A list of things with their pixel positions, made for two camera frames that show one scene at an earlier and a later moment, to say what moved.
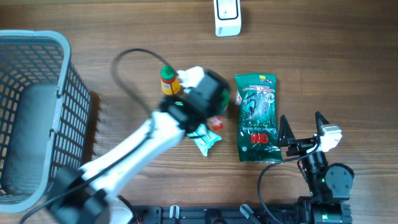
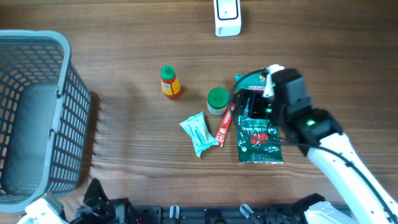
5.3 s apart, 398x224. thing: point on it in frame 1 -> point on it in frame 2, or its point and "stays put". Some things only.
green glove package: [256, 103] stays put
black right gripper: [286, 137] -> [257, 96]
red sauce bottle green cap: [170, 84] stays put
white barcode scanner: [227, 18] stays put
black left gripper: [215, 106] -> [101, 206]
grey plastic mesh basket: [45, 116] stays put
